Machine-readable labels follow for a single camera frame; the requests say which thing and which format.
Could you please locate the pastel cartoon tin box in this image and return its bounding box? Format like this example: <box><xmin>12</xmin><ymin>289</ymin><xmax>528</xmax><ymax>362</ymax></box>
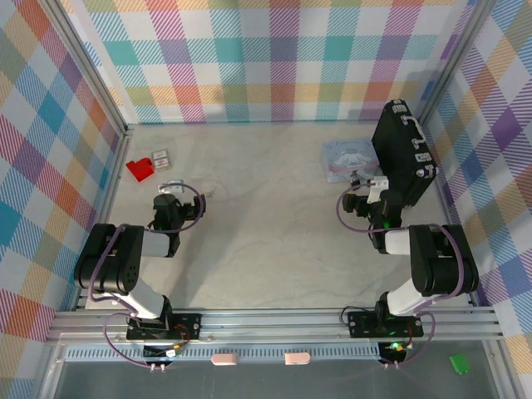
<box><xmin>322</xmin><ymin>139</ymin><xmax>379</xmax><ymax>185</ymax></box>

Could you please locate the red plastic block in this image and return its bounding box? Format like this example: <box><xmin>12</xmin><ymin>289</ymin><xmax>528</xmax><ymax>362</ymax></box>
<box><xmin>126</xmin><ymin>156</ymin><xmax>155</xmax><ymax>184</ymax></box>

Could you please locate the small clear card case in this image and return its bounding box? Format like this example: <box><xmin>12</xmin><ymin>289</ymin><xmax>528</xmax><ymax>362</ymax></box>
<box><xmin>150</xmin><ymin>149</ymin><xmax>172</xmax><ymax>172</ymax></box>

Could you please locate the black briefcase with metal latches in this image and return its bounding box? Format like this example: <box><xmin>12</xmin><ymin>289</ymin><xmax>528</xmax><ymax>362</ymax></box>
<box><xmin>371</xmin><ymin>98</ymin><xmax>440</xmax><ymax>209</ymax></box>

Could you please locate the small controller board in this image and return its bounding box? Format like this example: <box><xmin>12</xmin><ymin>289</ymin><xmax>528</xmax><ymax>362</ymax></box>
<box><xmin>377</xmin><ymin>341</ymin><xmax>415</xmax><ymax>361</ymax></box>
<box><xmin>143</xmin><ymin>342</ymin><xmax>186</xmax><ymax>359</ymax></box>

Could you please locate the green plastic piece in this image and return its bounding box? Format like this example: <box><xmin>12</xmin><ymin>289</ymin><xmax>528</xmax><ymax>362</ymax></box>
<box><xmin>449</xmin><ymin>353</ymin><xmax>470</xmax><ymax>374</ymax></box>

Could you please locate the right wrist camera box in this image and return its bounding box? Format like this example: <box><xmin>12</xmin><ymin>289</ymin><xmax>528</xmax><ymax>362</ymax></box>
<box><xmin>367</xmin><ymin>176</ymin><xmax>390</xmax><ymax>204</ymax></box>

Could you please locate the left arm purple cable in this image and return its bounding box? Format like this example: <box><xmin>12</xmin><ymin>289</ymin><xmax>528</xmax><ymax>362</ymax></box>
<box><xmin>86</xmin><ymin>182</ymin><xmax>208</xmax><ymax>371</ymax></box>

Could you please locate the aluminium side rail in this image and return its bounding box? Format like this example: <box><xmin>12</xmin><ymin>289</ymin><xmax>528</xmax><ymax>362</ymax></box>
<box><xmin>419</xmin><ymin>118</ymin><xmax>479</xmax><ymax>307</ymax></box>
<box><xmin>73</xmin><ymin>126</ymin><xmax>135</xmax><ymax>312</ymax></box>

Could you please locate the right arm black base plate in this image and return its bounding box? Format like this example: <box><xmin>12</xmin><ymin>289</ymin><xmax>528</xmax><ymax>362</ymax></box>
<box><xmin>347</xmin><ymin>310</ymin><xmax>424</xmax><ymax>338</ymax></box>

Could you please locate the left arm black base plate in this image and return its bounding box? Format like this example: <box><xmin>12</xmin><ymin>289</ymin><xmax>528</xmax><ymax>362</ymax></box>
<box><xmin>126</xmin><ymin>313</ymin><xmax>203</xmax><ymax>340</ymax></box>

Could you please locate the aluminium frame post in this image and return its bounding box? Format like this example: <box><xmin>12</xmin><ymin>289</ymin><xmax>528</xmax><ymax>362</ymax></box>
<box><xmin>417</xmin><ymin>0</ymin><xmax>498</xmax><ymax>126</ymax></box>
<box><xmin>41</xmin><ymin>0</ymin><xmax>135</xmax><ymax>140</ymax></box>

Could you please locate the aluminium cross rail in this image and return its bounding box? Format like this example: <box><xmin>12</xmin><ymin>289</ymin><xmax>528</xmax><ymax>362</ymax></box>
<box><xmin>45</xmin><ymin>309</ymin><xmax>506</xmax><ymax>346</ymax></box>

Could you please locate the slotted grey cable duct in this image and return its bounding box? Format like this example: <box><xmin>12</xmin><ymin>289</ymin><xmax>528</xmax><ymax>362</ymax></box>
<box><xmin>64</xmin><ymin>347</ymin><xmax>383</xmax><ymax>362</ymax></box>

